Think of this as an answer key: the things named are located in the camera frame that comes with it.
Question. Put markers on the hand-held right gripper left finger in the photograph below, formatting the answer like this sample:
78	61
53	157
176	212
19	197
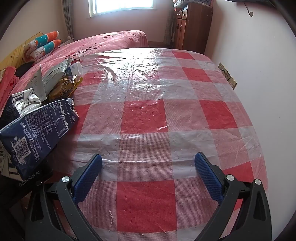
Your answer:
89	176

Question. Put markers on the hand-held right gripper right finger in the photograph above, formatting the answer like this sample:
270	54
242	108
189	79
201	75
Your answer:
208	178

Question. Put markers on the dark blue snack bag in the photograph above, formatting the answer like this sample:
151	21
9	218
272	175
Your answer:
39	134

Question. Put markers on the black gold coffee stick packet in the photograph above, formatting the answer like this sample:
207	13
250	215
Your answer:
60	95

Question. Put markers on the white cartoon print packet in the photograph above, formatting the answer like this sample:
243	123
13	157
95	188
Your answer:
5	162

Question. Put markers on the red checked plastic tablecloth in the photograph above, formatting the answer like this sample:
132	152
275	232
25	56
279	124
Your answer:
143	115

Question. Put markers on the silver foil bag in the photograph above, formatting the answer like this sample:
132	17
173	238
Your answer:
25	103

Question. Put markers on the folded pink blanket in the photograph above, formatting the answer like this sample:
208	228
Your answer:
7	81

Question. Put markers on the grey mailer bag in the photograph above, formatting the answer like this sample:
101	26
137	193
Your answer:
53	74

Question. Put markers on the white plastic bottle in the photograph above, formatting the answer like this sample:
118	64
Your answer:
76	68

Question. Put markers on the dark cloth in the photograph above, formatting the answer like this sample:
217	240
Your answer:
24	68

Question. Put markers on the bed with pink bedspread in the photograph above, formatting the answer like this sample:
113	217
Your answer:
92	46

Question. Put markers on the yellow headboard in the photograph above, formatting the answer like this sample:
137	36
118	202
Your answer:
16	52

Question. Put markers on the small white side table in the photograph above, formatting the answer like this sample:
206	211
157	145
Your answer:
67	40

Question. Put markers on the brown wooden cabinet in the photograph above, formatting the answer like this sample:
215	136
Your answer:
196	27

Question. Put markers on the grey patterned curtain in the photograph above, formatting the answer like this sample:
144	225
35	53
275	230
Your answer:
69	18
168	30

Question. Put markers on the window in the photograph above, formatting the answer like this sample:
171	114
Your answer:
122	4

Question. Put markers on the folded bedding pile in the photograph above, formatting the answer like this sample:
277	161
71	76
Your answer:
182	2

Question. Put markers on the wall socket strip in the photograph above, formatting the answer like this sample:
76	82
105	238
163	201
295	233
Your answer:
227	75

